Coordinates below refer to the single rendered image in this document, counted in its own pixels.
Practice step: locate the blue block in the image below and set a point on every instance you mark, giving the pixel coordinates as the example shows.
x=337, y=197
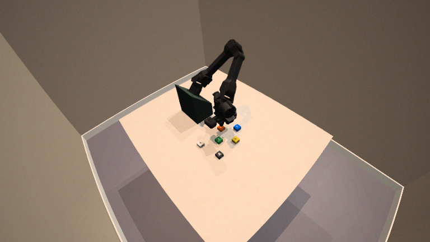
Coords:
x=237, y=127

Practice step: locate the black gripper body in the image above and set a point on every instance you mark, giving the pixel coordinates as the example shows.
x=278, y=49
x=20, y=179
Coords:
x=212, y=122

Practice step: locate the green block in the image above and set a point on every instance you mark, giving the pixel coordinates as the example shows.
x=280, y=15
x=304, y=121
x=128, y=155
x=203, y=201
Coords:
x=218, y=140

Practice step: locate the yellow block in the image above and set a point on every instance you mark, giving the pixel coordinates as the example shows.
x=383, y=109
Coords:
x=235, y=140

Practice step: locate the orange block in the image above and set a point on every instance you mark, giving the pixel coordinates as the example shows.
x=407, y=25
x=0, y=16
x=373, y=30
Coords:
x=221, y=128

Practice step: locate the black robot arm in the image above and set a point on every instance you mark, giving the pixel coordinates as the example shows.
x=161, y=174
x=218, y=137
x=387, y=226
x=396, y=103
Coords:
x=228, y=86

